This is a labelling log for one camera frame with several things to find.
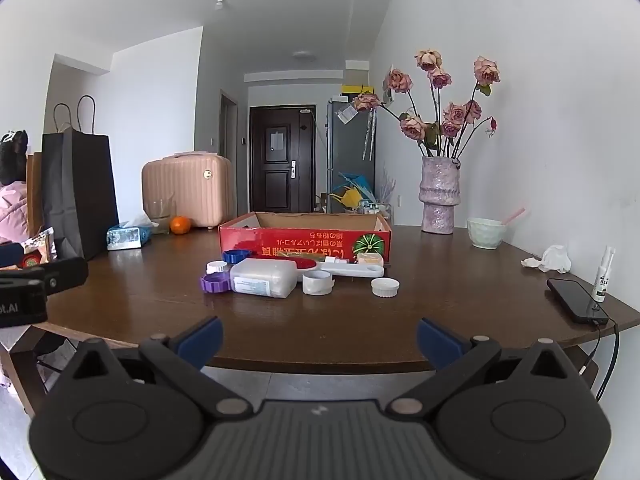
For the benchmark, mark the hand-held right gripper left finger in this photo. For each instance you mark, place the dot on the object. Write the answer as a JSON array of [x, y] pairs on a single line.
[[202, 341]]

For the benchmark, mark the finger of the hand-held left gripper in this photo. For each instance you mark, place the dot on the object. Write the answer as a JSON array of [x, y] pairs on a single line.
[[10, 255], [65, 275]]

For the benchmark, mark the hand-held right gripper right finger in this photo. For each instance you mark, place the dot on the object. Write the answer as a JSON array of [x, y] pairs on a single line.
[[440, 341]]

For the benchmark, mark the purple ribbed lid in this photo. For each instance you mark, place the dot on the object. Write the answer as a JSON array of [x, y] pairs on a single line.
[[214, 285]]

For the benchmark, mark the small white cap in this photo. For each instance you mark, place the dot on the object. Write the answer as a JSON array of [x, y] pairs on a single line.
[[216, 266]]

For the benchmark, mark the white ribbed cap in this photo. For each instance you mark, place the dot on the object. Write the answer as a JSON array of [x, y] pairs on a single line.
[[385, 287]]

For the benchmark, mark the clear plastic container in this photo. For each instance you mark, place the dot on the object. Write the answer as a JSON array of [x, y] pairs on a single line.
[[262, 280]]

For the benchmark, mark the blue ribbed lid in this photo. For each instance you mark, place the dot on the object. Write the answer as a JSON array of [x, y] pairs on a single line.
[[235, 257]]

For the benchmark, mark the beige soap box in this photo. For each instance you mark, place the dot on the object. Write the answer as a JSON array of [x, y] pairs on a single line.
[[370, 259]]

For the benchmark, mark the white scoop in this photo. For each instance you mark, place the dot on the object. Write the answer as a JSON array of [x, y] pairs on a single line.
[[350, 271]]

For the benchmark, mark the green packet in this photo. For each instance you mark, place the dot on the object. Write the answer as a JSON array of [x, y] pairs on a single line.
[[287, 255]]

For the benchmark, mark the red case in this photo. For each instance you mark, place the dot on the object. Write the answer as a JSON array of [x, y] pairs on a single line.
[[302, 263]]

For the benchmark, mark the red cardboard box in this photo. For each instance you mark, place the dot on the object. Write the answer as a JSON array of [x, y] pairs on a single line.
[[280, 240]]

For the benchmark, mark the small white cup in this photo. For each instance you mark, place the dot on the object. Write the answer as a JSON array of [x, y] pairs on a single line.
[[317, 285]]

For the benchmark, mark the white round lid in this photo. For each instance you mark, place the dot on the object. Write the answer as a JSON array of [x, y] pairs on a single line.
[[333, 259]]

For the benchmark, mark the colourful snack packet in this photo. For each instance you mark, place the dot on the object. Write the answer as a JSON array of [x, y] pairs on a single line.
[[37, 250]]

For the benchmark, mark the wooden chair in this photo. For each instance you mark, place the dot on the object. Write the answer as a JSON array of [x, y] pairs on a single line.
[[22, 375]]

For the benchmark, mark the blue tissue pack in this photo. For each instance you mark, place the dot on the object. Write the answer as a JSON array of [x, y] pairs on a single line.
[[122, 238]]

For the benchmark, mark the black paper bag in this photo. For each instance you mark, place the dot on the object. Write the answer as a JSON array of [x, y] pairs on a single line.
[[75, 195]]

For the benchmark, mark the clear drinking glass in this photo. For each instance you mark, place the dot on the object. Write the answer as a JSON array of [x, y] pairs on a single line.
[[161, 220]]

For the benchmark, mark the pale green bowl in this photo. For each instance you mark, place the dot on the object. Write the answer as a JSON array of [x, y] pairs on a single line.
[[485, 235]]

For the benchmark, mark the orange fruit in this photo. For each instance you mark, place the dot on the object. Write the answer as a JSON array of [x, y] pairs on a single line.
[[181, 225]]

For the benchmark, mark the crumpled white tissue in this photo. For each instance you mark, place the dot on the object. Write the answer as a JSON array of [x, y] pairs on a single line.
[[552, 259]]

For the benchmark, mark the black smartphone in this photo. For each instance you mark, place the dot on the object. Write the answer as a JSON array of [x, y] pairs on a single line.
[[575, 300]]

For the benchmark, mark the pink speckled vase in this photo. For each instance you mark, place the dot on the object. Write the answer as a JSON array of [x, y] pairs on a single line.
[[439, 195]]

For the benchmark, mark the pink spoon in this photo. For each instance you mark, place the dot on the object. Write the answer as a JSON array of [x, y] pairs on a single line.
[[515, 215]]

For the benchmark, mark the pink ribbed suitcase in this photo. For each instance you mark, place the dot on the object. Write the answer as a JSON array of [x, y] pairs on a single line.
[[190, 190]]

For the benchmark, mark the purple dried grass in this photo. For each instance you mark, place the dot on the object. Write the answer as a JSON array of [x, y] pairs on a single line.
[[387, 185]]

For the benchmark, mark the yellow bag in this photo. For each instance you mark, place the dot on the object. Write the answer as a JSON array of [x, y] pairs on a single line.
[[345, 197]]

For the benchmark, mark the white spray bottle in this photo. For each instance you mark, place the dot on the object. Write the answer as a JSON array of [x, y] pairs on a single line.
[[602, 282]]

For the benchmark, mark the blue folded item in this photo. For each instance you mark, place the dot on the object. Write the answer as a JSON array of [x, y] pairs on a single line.
[[355, 181]]

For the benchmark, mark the dark brown entrance door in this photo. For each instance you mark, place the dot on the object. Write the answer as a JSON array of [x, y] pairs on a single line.
[[280, 160]]

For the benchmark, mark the grey refrigerator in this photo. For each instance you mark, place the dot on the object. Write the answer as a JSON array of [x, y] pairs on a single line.
[[350, 160]]

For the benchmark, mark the dried pink rose bouquet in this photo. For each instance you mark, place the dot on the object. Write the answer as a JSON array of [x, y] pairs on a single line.
[[412, 127]]

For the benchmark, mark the grey interior door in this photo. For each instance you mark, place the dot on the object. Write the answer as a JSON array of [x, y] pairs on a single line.
[[229, 125]]

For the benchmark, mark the clear hanging umbrella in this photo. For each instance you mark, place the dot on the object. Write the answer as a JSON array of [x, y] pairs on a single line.
[[369, 135]]

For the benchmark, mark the papers on refrigerator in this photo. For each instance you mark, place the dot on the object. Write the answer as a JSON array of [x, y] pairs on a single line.
[[346, 115]]

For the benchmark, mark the yellow box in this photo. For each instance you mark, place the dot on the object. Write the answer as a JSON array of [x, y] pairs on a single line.
[[356, 89]]

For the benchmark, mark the round ceiling lamp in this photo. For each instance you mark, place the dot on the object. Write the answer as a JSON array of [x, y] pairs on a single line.
[[306, 55]]

